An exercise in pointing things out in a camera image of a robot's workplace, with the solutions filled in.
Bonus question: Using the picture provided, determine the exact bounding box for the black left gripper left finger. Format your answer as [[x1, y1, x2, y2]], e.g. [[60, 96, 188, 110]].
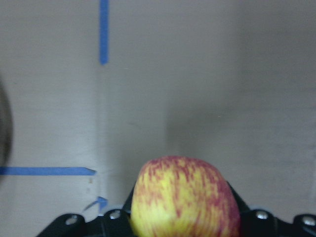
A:
[[38, 191, 135, 237]]

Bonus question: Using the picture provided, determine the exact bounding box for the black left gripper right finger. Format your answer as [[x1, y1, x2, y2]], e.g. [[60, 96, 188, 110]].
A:
[[227, 184, 316, 237]]

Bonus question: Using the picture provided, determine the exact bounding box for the red yellow apple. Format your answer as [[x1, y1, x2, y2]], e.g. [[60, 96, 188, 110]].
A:
[[130, 156, 240, 237]]

